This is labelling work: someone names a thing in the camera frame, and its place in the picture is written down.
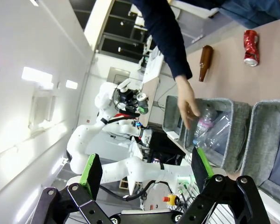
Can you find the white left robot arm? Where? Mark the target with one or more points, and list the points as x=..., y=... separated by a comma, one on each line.
x=130, y=168

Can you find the background brown desk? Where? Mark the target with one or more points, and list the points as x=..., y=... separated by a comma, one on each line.
x=150, y=100

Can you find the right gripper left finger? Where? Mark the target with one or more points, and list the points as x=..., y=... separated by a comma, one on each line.
x=93, y=177

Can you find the large empty grey felt basket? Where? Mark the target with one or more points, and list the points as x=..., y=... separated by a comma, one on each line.
x=263, y=149

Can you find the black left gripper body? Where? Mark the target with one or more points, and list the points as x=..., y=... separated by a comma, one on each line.
x=128, y=100

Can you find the crushed red can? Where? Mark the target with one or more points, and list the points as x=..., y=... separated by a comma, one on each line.
x=251, y=47

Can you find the white ceiling air vent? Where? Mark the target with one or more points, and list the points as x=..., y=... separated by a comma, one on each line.
x=40, y=112

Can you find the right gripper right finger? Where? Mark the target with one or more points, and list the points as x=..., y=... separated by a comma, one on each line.
x=201, y=168

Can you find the small wooden box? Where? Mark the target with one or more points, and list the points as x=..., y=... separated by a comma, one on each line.
x=123, y=184

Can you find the silver drink can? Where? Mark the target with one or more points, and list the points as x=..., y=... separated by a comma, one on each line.
x=142, y=98

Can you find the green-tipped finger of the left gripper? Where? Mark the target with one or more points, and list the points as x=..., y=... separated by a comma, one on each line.
x=144, y=110

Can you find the clear crumpled plastic bottle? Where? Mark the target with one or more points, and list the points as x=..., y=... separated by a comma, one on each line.
x=218, y=133

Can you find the person's blue jeans legs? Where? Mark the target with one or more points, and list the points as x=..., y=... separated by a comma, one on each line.
x=256, y=10

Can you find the small grey felt basket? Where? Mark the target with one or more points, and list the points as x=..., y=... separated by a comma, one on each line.
x=171, y=114

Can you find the navy sleeved forearm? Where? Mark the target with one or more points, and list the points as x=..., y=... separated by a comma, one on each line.
x=164, y=35

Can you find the large rectangular ceiling light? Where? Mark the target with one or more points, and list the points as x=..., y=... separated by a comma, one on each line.
x=37, y=75

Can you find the brown glass bottle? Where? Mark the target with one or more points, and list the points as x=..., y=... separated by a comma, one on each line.
x=205, y=61

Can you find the clear bottle with pink label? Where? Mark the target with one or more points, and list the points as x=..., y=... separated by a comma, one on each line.
x=205, y=123

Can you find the small rectangular ceiling light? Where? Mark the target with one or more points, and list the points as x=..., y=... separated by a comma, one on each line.
x=71, y=84

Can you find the yellow red emergency stop button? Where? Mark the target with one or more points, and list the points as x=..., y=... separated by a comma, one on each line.
x=171, y=200

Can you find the grey felt basket with bottles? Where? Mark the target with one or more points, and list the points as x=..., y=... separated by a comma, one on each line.
x=238, y=130

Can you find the person's hand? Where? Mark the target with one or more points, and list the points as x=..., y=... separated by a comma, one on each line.
x=186, y=100

